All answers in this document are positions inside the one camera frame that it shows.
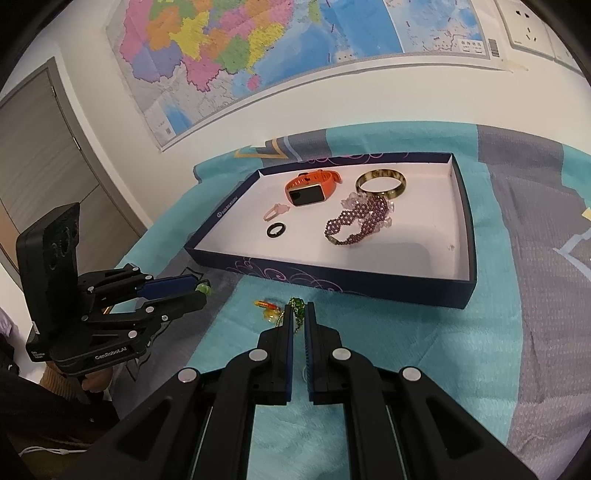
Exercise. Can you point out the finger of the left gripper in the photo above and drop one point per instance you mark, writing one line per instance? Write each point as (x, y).
(166, 285)
(172, 307)

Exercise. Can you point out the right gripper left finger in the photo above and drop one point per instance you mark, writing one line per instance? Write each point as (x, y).
(197, 425)

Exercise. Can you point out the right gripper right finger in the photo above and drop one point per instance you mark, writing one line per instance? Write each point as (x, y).
(400, 425)

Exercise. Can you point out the orange smart band watch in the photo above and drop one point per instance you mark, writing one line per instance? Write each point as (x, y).
(312, 187)

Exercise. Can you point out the tortoiseshell bangle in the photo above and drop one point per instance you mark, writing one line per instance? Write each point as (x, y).
(384, 182)

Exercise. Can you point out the left human hand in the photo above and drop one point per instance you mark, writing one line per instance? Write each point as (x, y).
(54, 380)

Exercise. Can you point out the teal grey bed sheet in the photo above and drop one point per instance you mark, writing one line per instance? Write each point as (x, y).
(517, 357)

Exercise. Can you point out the grey wooden door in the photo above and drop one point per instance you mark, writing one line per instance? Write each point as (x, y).
(47, 161)

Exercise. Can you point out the navy shallow cardboard box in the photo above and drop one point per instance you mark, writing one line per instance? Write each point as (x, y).
(418, 248)

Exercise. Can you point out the colourful wall map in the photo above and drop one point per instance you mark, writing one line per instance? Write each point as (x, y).
(189, 63)

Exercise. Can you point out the white wall socket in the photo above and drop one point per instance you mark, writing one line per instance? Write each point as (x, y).
(525, 30)

